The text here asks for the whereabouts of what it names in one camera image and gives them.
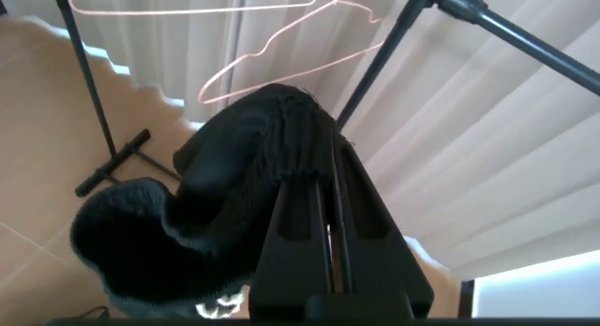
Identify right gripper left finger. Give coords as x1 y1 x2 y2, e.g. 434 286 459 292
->
247 175 335 319

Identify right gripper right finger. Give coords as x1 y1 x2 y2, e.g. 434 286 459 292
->
329 131 435 319

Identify black shorts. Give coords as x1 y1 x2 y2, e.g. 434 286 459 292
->
69 82 339 318

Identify pink clothes hanger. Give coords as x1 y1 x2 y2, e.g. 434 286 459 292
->
197 0 386 106
67 0 320 17

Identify black clothes rack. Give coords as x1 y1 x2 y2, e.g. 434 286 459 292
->
50 0 600 199

